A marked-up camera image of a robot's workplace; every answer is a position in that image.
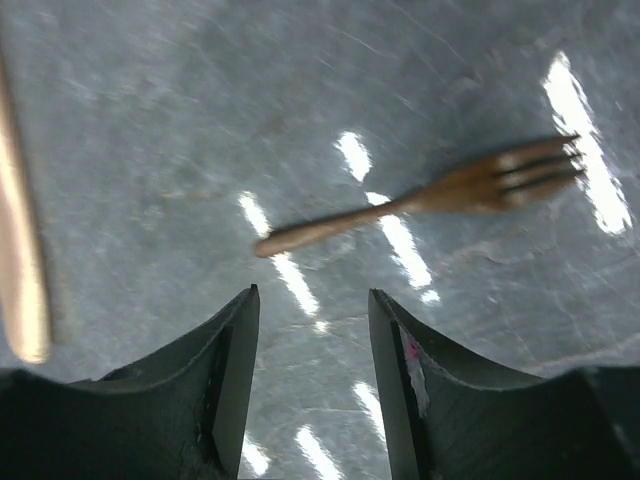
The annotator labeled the brown wooden fork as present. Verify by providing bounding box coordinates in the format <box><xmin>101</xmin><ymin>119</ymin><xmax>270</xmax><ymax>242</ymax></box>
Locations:
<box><xmin>253</xmin><ymin>134</ymin><xmax>585</xmax><ymax>258</ymax></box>

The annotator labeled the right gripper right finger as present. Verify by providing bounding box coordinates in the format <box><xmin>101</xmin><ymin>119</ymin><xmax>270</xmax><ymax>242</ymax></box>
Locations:
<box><xmin>368</xmin><ymin>289</ymin><xmax>639</xmax><ymax>479</ymax></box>

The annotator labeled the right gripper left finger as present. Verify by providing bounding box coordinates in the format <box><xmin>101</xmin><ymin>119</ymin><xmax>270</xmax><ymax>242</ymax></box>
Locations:
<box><xmin>1</xmin><ymin>286</ymin><xmax>260</xmax><ymax>479</ymax></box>

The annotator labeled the peach satin napkin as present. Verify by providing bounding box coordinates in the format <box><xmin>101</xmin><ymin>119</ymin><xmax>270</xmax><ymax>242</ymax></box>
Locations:
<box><xmin>1</xmin><ymin>68</ymin><xmax>52</xmax><ymax>364</ymax></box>

